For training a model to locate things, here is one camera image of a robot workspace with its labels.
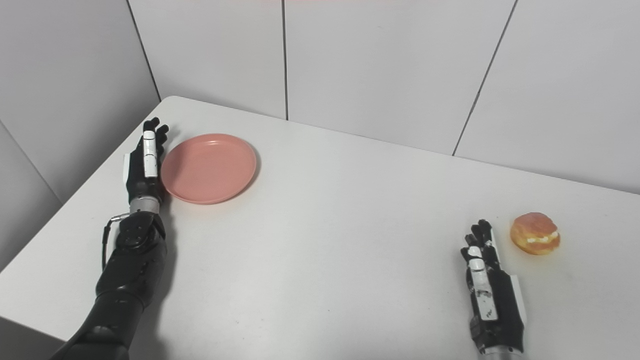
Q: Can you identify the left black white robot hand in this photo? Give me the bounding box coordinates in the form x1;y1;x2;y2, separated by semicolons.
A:
123;117;170;203

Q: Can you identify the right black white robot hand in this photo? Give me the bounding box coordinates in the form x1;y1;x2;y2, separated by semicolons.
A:
460;219;526;355

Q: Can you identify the pink round plate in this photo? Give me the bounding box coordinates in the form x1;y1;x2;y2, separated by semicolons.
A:
160;133;258;205

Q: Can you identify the cream puff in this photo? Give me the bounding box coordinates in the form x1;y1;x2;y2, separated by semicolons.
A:
510;212;561;256

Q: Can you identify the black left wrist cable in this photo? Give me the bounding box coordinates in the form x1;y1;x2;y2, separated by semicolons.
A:
101;212;132;271

